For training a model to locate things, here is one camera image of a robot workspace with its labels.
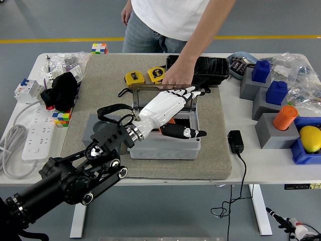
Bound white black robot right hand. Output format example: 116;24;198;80
265;207;318;241

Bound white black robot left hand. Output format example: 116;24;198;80
134;86;208;139

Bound person's right hand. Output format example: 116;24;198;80
121;0;133;26

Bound person's left hand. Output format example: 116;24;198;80
162;58;198;90

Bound orange cylindrical battery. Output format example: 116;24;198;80
272;105;299;132
158;117;177;133

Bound grey enclosure cover clear lid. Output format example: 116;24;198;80
127;83;202;153

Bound black plastic housing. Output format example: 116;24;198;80
165;55;230;93

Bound black table control panel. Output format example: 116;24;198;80
284;183;321;190

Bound white table leg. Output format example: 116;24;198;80
248;184;273;236
69;186;90;239

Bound person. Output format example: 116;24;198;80
121;0;236;54

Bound colourful puzzle cube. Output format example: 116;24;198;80
52;108;73;128
91;43;109;55

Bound light blue bowl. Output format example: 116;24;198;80
226;51;259;81

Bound dark snack packets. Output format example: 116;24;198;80
230;56;249;75

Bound grey holder block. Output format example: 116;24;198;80
82;113;126;149
251;86;289;121
255;112;300;150
239;67;273;101

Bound blue storage bin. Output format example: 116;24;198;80
290;116;321;166

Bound clear bags of small parts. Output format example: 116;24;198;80
37;51;91;83

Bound grey-brown foam mat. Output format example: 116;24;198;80
58;54;232;180

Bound black power adapter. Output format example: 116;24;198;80
227;130;245;154

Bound blue plastic bottle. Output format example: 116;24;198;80
265;80;288;106
251;59;271;83

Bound white purple small package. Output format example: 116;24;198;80
44;65;84;87

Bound yellow lemon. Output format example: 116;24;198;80
299;126;321;154

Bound black cloth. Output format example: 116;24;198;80
40;72;79;112

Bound clear bags of components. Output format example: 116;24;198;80
270;52;321;117

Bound white power strip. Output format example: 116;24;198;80
21;105;58;161

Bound white blue circuit breaker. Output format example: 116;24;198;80
14;78;45;104

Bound yellow tape measure black strap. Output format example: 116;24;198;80
118;71;146;98

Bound black adapter cord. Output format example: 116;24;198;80
210;152;254;241

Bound white power strip cable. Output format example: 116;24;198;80
0;99;46;179

